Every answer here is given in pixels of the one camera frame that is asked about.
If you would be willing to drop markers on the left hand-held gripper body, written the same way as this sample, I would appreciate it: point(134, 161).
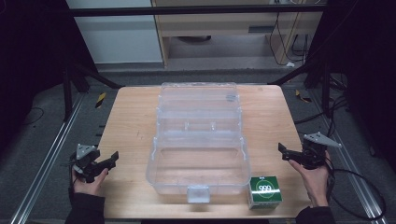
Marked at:
point(83, 159)

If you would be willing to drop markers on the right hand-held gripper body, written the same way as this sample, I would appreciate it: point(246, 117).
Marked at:
point(315, 150)

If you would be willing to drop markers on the person's left hand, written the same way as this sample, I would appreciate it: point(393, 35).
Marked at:
point(90, 183)

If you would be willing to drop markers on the person's right hand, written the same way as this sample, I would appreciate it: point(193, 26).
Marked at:
point(313, 183)

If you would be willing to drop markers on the green and white carton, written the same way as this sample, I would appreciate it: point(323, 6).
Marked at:
point(265, 191)

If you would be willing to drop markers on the yellow and black tape strip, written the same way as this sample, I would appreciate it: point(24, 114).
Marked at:
point(100, 100)
point(302, 97)

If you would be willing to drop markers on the black metal stand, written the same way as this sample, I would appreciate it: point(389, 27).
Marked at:
point(67, 93)
point(325, 90)

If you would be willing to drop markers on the clear plastic storage box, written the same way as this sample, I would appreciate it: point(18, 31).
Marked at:
point(199, 146)

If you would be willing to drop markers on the white cabinet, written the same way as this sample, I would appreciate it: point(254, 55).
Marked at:
point(118, 37)

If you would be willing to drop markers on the light wooden desk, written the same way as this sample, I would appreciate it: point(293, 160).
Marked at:
point(236, 28)

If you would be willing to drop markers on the aluminium floor rail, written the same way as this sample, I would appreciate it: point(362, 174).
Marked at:
point(46, 161)
point(351, 168)

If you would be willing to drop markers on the black metal frame bar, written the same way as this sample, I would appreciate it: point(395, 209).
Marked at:
point(193, 11)

